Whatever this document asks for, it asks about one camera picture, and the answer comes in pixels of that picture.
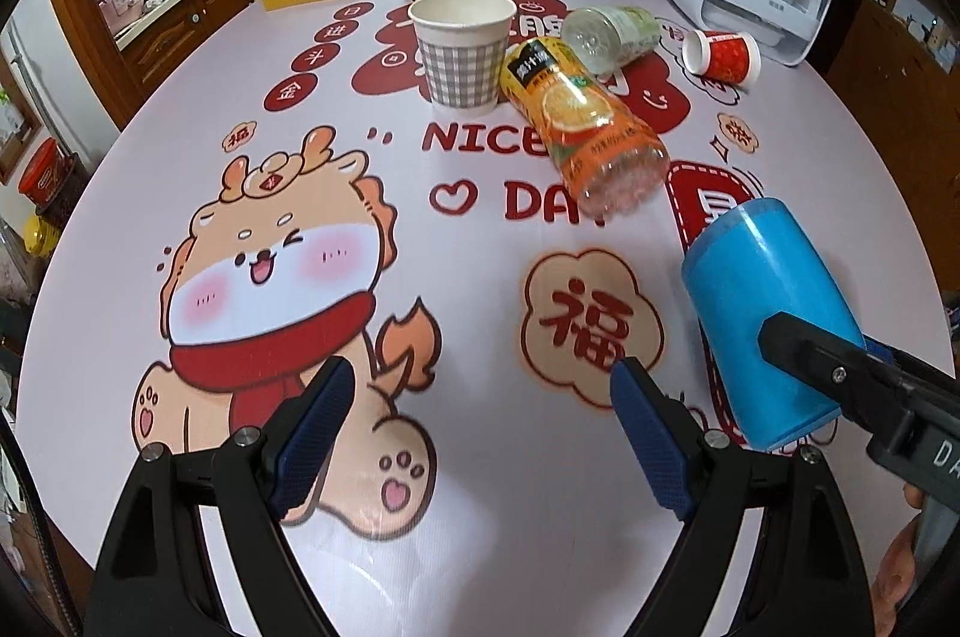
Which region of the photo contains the blue plastic cup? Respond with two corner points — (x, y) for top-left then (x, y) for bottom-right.
(682, 199), (866, 452)

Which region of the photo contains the red paper cup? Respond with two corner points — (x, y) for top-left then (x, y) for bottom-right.
(682, 29), (761, 89)

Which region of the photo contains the grey checkered paper cup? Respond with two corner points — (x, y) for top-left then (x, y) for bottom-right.
(409, 0), (517, 117)

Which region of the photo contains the person's hand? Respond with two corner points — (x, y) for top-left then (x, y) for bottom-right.
(871, 517), (919, 637)

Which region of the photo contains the orange juice plastic bottle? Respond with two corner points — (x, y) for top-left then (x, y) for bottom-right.
(500, 38), (670, 220)

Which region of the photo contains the yellow object on floor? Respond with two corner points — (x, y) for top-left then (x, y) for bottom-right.
(23, 213), (60, 259)

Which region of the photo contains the cartoon printed tablecloth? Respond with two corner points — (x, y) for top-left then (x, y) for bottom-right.
(18, 0), (952, 635)

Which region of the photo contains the red container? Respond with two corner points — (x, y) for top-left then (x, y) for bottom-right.
(18, 137), (71, 206)

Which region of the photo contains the clear green-label plastic bottle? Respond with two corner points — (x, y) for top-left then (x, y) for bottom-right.
(562, 7), (661, 77)

